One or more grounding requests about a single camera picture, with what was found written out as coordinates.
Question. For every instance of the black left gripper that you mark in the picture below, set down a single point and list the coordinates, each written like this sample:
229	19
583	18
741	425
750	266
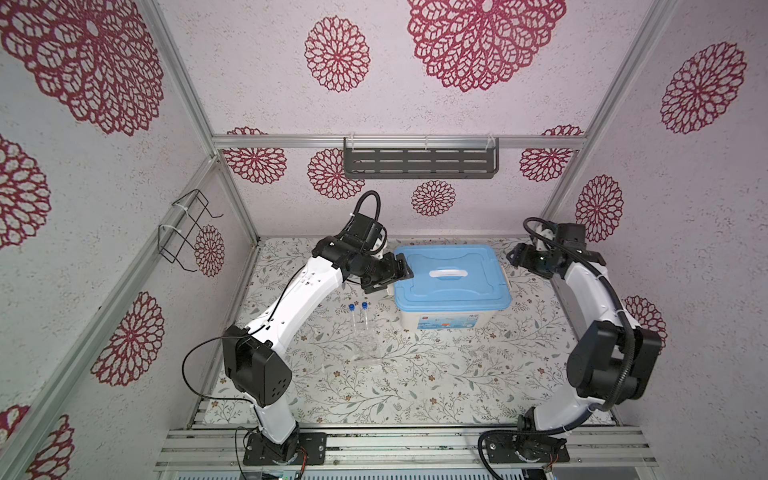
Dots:
391	273

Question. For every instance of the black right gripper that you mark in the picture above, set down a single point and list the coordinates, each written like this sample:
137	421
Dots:
521	255

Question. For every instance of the blue capped test tube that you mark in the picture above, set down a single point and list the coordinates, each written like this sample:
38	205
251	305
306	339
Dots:
365	321
353	318

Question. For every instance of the white plastic storage bin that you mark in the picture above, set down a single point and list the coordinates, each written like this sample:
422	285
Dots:
445	320

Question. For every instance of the blue plastic lid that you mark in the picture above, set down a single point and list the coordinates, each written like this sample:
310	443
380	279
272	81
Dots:
452	278

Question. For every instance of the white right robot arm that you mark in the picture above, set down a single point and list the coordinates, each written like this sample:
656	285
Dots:
612	361

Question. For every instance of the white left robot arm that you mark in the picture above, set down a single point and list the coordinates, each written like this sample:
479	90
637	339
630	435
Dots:
253	355

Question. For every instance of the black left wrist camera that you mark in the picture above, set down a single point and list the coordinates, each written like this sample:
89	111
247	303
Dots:
364	234

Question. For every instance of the dark grey wall shelf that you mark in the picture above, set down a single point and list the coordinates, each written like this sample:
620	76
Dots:
420	160

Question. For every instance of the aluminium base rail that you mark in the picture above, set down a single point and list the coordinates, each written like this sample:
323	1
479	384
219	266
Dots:
384	448

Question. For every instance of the black wire wall rack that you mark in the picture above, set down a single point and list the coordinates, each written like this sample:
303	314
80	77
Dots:
178	236

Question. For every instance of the aluminium frame corner post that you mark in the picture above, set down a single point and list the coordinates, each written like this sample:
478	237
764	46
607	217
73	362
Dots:
651	30

